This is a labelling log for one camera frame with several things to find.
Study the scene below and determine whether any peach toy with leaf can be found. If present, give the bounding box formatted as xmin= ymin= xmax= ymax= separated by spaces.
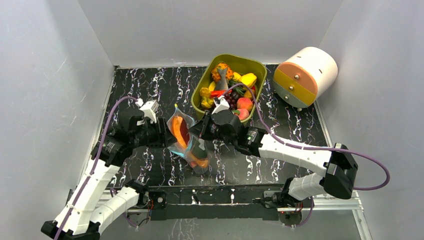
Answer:
xmin=232 ymin=108 xmax=250 ymax=121

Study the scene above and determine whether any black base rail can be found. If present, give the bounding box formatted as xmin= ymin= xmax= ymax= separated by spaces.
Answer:
xmin=67 ymin=183 xmax=332 ymax=222

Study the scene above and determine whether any yellow banana toy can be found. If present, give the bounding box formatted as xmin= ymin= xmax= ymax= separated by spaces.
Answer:
xmin=200 ymin=97 xmax=215 ymax=109

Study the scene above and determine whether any green avocado toy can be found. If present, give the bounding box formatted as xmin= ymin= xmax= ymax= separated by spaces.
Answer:
xmin=191 ymin=138 xmax=208 ymax=160

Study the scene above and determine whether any round pastel drawer cabinet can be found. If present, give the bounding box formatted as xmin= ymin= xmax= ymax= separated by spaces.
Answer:
xmin=273 ymin=46 xmax=338 ymax=109

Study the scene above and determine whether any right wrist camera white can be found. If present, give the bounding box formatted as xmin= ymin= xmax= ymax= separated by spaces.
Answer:
xmin=211 ymin=95 xmax=230 ymax=115

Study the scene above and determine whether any olive green plastic bin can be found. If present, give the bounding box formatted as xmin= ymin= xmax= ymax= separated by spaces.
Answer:
xmin=191 ymin=54 xmax=267 ymax=124

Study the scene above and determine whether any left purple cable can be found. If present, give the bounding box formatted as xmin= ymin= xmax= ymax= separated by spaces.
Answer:
xmin=52 ymin=96 xmax=143 ymax=240

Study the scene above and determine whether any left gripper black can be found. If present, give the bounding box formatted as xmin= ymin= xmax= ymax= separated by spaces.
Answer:
xmin=131 ymin=117 xmax=177 ymax=149

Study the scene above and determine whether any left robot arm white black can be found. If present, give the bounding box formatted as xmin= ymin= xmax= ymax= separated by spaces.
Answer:
xmin=40 ymin=109 xmax=177 ymax=240

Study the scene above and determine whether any red chili toy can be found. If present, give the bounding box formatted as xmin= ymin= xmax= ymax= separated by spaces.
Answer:
xmin=209 ymin=90 xmax=232 ymax=98

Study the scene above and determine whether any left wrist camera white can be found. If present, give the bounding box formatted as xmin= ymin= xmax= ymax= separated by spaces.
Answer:
xmin=135 ymin=98 xmax=159 ymax=124

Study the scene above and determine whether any grey fish toy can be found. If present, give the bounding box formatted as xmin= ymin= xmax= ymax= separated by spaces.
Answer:
xmin=214 ymin=68 xmax=229 ymax=91

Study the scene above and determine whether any purple grape bunch toy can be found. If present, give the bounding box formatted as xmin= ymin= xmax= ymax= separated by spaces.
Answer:
xmin=224 ymin=91 xmax=242 ymax=110

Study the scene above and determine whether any watermelon slice toy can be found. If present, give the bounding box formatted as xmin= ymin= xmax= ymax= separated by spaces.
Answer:
xmin=189 ymin=159 xmax=209 ymax=169

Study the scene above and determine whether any yellow bell pepper toy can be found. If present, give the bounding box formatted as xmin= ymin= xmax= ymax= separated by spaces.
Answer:
xmin=239 ymin=73 xmax=257 ymax=88

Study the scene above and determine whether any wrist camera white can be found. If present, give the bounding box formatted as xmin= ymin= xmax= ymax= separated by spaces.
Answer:
xmin=135 ymin=98 xmax=159 ymax=124
xmin=211 ymin=95 xmax=230 ymax=115

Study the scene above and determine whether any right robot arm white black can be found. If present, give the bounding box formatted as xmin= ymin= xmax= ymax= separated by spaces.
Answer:
xmin=188 ymin=110 xmax=358 ymax=207

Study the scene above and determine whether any clear zip top bag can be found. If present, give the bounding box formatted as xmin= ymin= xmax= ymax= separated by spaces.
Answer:
xmin=167 ymin=105 xmax=210 ymax=174

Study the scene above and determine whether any peach toy upper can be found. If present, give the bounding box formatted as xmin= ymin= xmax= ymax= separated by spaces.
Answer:
xmin=236 ymin=97 xmax=254 ymax=113

